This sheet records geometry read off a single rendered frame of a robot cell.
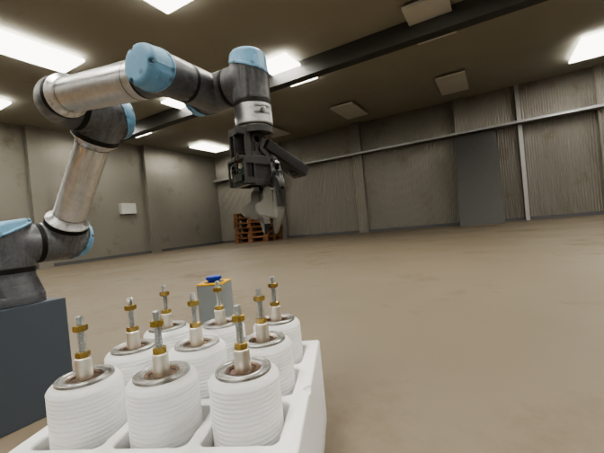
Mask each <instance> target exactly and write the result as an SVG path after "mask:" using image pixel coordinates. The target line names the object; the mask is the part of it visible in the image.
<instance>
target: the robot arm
mask: <svg viewBox="0 0 604 453"><path fill-rule="evenodd" d="M228 65H229V67H226V68H224V69H221V70H219V71H217V72H214V73H210V72H208V71H206V70H204V69H202V68H200V67H196V66H194V65H193V64H191V63H189V62H187V61H185V60H183V59H181V58H178V57H176V56H175V55H172V54H170V53H169V52H168V51H166V50H165V49H162V48H159V47H157V46H153V45H151V44H148V43H145V42H139V43H137V44H135V45H133V48H132V49H130V50H129V52H128V54H127V56H126V59H125V60H122V61H119V62H116V63H112V64H109V65H105V66H102V67H96V68H93V69H89V70H85V71H82V72H79V73H75V74H72V75H69V74H66V73H55V74H51V75H47V76H44V77H42V78H41V79H40V80H39V81H38V83H37V84H35V87H34V90H33V100H34V102H35V105H36V106H37V108H38V110H39V111H40V113H41V114H42V115H43V116H44V117H45V118H46V119H48V120H49V121H51V122H52V123H54V124H56V125H58V126H60V127H63V128H66V129H71V130H70V132H71V134H72V135H73V136H74V138H75V142H74V144H73V147H72V151H71V154H70V157H69V159H68V162H67V168H66V170H65V173H64V177H63V180H62V183H61V185H60V188H59V192H58V196H57V199H56V203H55V206H54V209H53V210H51V211H49V212H47V213H46V214H45V217H44V219H43V222H42V223H32V221H31V219H30V218H20V219H14V220H7V221H1V222H0V310H2V309H8V308H13V307H18V306H27V305H30V304H34V303H38V302H41V301H43V300H46V299H47V295H46V290H45V289H44V288H43V286H42V284H41V282H40V279H39V277H38V275H37V273H36V266H35V263H37V262H51V261H58V260H71V259H74V258H77V257H82V256H84V255H86V254H87V253H88V252H89V251H90V249H91V248H92V245H93V229H92V227H91V225H90V222H89V220H88V219H87V215H88V212H89V209H90V207H91V204H92V201H93V197H94V194H95V192H96V189H97V186H98V183H99V181H100V179H101V176H102V171H103V168H104V166H105V163H106V160H107V158H108V155H109V153H110V151H111V150H113V149H116V148H117V147H118V145H119V142H120V140H121V139H123V140H124V139H128V138H130V137H131V136H132V134H133V133H134V130H135V126H136V117H135V113H134V110H133V107H132V105H131V104H130V103H131V102H140V101H145V100H150V99H155V98H161V97H167V98H170V99H173V100H176V101H178V102H183V103H184V104H185V106H186V108H187V109H188V110H189V111H191V113H192V114H194V115H196V116H200V117H201V116H206V115H213V114H215V113H217V112H219V111H223V110H227V109H230V108H233V107H234V112H235V127H234V128H233V130H232V129H230V130H229V131H228V137H229V146H230V155H231V161H230V162H228V163H227V168H228V177H229V187H230V188H241V189H252V188H253V191H252V192H251V200H250V203H249V204H247V205H245V206H244V207H242V215H243V216H244V217H245V218H251V219H255V220H259V221H260V224H261V228H262V231H263V233H264V234H265V235H267V234H268V232H269V229H270V227H271V222H270V218H273V223H272V224H273V230H274V234H278V232H279V230H280V224H281V220H282V216H283V211H284V206H285V194H286V187H285V181H284V178H283V174H282V172H284V173H286V174H288V175H289V176H291V177H292V178H298V177H302V176H306V174H307V171H308V166H307V165H306V164H304V163H303V162H301V161H300V160H298V159H297V158H296V157H294V156H293V155H292V154H290V153H289V152H287V151H286V150H285V149H283V148H282V147H280V146H278V145H277V144H276V143H274V142H273V141H271V140H270V139H268V140H265V139H266V138H269V137H271V136H272V135H273V130H272V126H273V122H272V113H271V94H270V84H269V72H268V68H267V62H266V57H265V54H264V53H263V52H262V51H261V50H260V49H258V48H256V47H251V46H242V47H238V48H235V49H233V50H232V52H230V54H229V61H228ZM230 170H232V178H233V182H231V173H230ZM269 186H270V187H269Z"/></svg>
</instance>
